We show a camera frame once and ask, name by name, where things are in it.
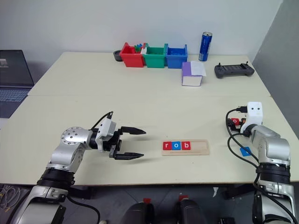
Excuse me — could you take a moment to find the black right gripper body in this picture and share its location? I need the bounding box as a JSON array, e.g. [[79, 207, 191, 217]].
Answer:
[[238, 117, 247, 134]]

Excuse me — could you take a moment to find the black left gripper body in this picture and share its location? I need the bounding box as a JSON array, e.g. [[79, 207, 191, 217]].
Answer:
[[102, 128, 123, 160]]

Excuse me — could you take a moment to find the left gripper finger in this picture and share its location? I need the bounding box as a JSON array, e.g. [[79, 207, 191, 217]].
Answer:
[[113, 152, 145, 161], [120, 126, 147, 136]]

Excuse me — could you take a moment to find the blue letter t tile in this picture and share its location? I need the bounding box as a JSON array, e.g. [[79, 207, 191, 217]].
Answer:
[[240, 146, 253, 157]]

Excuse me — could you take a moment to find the wooden letter tile board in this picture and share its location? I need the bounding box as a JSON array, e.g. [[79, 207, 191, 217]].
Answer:
[[161, 139, 210, 157]]

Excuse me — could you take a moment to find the grey handheld controller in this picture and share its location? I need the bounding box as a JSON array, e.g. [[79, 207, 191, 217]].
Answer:
[[214, 61, 256, 79]]

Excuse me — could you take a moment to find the dark rounded shape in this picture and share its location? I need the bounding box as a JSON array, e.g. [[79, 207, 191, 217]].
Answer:
[[178, 198, 209, 224], [124, 202, 155, 224]]

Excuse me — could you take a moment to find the red plastic bin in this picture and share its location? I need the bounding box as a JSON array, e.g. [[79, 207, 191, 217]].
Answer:
[[119, 42, 144, 68]]

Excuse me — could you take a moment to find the green plastic bin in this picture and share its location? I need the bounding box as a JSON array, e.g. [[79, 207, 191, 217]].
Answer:
[[142, 45, 168, 69]]

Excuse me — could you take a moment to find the purple and white box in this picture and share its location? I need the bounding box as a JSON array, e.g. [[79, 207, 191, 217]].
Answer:
[[181, 61, 207, 87]]

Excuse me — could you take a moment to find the blue plastic bin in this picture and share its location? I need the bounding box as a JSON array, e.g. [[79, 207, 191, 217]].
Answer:
[[164, 43, 189, 70]]

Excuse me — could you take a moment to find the blue drink can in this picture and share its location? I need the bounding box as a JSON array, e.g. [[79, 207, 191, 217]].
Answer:
[[198, 31, 214, 62]]

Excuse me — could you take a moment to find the dark grey laptop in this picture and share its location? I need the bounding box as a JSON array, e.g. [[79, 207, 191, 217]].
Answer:
[[0, 49, 36, 119]]

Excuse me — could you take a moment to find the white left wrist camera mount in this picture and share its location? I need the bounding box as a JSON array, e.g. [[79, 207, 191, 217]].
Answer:
[[97, 118, 117, 154]]

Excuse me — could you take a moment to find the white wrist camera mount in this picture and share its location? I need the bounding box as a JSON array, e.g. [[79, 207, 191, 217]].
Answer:
[[97, 118, 117, 154], [240, 101, 264, 132]]

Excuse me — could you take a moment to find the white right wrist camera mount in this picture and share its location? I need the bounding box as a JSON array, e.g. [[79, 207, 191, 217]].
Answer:
[[240, 101, 264, 132]]

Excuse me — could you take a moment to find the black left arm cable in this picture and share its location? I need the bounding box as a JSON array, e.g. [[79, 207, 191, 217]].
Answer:
[[66, 111, 114, 224]]

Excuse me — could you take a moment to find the white cable bundle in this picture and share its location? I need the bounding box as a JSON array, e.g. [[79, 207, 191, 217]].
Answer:
[[0, 183, 31, 210]]

